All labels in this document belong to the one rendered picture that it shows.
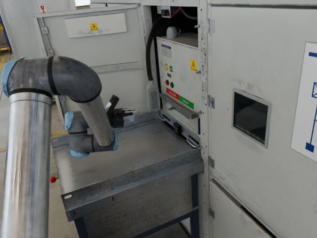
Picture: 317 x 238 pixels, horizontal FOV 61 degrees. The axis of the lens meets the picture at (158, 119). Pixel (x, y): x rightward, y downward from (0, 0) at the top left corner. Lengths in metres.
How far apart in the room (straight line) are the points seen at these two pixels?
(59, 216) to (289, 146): 2.06
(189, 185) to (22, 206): 0.91
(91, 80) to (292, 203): 0.73
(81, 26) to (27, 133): 1.06
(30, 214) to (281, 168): 0.72
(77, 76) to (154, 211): 0.86
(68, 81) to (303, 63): 0.63
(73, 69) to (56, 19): 0.97
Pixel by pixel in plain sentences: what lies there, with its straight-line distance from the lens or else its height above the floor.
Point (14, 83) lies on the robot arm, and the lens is 0.86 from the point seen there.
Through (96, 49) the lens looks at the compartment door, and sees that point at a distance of 1.78.
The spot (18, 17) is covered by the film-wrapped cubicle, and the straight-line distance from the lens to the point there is 4.79.
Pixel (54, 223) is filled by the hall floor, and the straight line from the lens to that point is 2.52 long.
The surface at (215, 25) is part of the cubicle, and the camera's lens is 1.03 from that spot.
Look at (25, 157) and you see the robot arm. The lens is 0.78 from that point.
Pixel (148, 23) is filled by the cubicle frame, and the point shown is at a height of 1.47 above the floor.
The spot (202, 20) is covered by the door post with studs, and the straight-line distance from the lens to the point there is 1.14.
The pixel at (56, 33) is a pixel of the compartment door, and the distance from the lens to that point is 1.80.
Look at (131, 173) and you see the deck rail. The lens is 1.26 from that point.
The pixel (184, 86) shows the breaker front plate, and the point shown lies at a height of 1.17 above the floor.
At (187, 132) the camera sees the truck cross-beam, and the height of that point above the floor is 0.91.
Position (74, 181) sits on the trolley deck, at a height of 0.85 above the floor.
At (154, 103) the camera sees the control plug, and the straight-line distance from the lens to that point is 1.69.
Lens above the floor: 1.65
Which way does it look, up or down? 26 degrees down
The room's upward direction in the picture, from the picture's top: 6 degrees counter-clockwise
